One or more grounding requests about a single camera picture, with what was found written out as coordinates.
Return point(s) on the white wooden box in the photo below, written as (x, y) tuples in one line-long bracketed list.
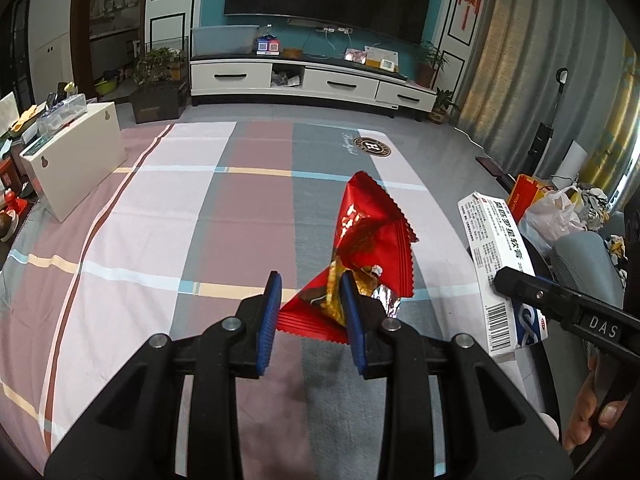
[(75, 160)]

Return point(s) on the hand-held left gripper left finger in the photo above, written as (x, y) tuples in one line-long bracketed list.
[(267, 325)]

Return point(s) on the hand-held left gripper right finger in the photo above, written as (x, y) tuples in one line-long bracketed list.
[(352, 325)]

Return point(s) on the person's right hand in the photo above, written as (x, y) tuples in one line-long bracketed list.
[(582, 410)]

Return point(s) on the plant in dark planter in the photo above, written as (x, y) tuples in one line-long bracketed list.
[(157, 102)]

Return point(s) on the red toy figure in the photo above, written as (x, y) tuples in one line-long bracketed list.
[(15, 202)]

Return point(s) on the potted plant in orange pot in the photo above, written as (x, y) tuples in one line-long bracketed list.
[(430, 67)]

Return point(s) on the red sign stand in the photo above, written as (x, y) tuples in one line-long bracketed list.
[(273, 46)]

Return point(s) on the translucent storage bin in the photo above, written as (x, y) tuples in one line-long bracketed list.
[(222, 40)]

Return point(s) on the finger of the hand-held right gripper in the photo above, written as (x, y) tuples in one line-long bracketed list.
[(530, 292)]

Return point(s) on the red snack wrapper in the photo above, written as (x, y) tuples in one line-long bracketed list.
[(375, 240)]

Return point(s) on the red jar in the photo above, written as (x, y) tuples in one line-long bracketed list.
[(9, 172)]

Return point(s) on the white board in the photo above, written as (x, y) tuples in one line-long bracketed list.
[(9, 112)]

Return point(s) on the grey sofa armrest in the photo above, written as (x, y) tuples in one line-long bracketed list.
[(585, 270)]

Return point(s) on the plaid bedsheet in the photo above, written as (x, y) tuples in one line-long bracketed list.
[(175, 235)]

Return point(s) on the clear plastic storage box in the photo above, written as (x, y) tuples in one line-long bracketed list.
[(62, 112)]

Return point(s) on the small potted floor plant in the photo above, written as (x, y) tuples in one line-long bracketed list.
[(440, 110)]

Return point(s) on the black upright vacuum cleaner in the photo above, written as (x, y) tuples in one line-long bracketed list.
[(540, 145)]

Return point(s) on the white and yellow box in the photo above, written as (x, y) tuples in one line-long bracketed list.
[(382, 56)]

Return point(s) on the patterned cloth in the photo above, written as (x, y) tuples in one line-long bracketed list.
[(597, 207)]

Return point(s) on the white TV cabinet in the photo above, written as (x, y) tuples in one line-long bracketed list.
[(230, 77)]

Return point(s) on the white power strip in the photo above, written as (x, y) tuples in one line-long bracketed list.
[(335, 30)]

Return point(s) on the white plastic bag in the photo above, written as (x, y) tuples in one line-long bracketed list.
[(547, 217)]

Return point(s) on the white medicine box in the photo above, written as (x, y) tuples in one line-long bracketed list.
[(485, 240)]

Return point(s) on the green basin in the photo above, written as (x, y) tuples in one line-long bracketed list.
[(106, 87)]

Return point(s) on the pink box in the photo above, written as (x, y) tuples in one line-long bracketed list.
[(356, 55)]

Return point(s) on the orange red box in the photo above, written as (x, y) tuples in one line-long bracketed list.
[(522, 192)]

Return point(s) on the grey and yellow curtain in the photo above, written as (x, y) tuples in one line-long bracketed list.
[(525, 60)]

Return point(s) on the blue sign stand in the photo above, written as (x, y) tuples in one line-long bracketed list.
[(259, 46)]

